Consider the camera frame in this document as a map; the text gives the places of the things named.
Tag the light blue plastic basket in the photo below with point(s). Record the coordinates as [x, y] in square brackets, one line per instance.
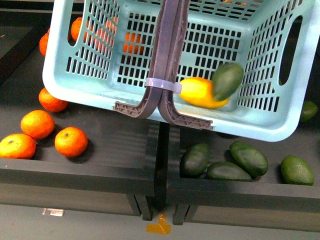
[273, 40]

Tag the orange mandarin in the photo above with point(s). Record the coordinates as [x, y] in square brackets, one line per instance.
[17, 146]
[37, 124]
[71, 142]
[51, 103]

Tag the yellow mango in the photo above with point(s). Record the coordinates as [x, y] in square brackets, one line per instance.
[198, 92]

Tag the green avocado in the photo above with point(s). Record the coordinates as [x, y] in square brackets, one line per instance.
[195, 160]
[227, 171]
[309, 110]
[296, 171]
[226, 79]
[249, 158]

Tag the black display shelf tray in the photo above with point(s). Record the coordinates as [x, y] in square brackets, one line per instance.
[130, 161]

